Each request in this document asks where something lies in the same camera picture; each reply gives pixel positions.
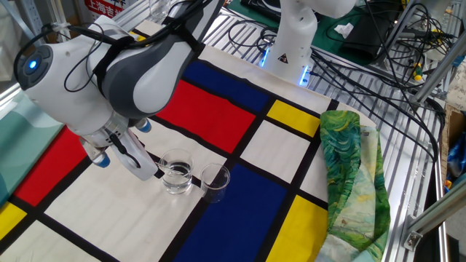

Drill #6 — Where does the aluminium profile beam with bracket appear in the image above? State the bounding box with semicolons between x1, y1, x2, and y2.
402;183;466;252

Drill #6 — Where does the red sign with white letters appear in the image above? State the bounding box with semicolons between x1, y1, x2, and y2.
84;0;127;19

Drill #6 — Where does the green painted landscape cloth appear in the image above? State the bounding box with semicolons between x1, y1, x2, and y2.
315;110;392;262

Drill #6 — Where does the black cable bundle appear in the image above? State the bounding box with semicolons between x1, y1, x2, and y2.
227;0;458;163

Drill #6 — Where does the glass beaker with water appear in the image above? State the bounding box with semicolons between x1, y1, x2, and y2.
158;148;194;196

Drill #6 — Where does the crumpled white tissue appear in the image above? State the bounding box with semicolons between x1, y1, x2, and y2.
333;22;355;39

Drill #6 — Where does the black pouch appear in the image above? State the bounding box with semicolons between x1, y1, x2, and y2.
340;12;392;61

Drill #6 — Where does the brown cardboard box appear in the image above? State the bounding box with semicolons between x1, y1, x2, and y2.
439;103;466;183

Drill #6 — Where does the colour block tablecloth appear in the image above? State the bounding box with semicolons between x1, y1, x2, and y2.
0;20;378;262

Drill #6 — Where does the blue plastic bag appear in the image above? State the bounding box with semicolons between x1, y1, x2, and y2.
446;132;466;179

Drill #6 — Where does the pale teal white cloth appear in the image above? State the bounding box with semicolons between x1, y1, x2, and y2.
0;15;139;208

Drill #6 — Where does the green desk mat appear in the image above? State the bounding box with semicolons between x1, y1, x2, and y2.
224;0;401;66

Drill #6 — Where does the black flat box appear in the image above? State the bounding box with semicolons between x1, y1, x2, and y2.
240;0;283;23

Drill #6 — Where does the slanted aluminium profile post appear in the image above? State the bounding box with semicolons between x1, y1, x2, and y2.
411;36;466;106

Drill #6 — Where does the empty glass beaker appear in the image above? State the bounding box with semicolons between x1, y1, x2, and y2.
199;163;231;205

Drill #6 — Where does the grey perforated shelf rack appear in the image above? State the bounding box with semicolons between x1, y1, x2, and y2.
0;0;74;61

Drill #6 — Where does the tall clear glass beaker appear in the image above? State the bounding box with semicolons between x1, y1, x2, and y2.
149;0;172;22

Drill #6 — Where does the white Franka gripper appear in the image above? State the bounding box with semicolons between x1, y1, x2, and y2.
108;128;159;182

